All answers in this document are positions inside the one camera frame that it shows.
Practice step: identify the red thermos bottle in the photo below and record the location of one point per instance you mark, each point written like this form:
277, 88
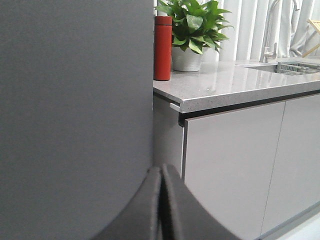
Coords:
162, 48

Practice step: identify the metal dish rack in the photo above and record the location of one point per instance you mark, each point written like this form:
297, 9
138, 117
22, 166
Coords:
297, 68

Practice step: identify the dark grey fridge door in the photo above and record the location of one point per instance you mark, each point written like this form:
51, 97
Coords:
76, 114

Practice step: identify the stainless steel sink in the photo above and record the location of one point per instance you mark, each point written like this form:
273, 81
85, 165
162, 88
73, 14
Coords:
268, 68

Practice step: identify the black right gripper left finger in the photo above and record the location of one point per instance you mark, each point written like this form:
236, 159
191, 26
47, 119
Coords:
139, 219

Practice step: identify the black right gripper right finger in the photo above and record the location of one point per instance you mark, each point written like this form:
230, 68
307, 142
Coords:
182, 216

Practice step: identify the white ribbed plant pot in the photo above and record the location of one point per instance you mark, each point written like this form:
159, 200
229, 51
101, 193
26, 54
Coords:
186, 61

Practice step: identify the chrome kitchen faucet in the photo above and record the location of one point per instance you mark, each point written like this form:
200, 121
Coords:
280, 30

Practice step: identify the green leafy potted plant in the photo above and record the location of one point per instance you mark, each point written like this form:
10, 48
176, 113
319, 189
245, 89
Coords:
195, 26

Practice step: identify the white curtain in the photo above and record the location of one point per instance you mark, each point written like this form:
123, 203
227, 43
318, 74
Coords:
247, 19

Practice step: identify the grey kitchen cabinet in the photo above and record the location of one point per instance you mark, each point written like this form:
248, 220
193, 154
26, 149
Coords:
246, 142

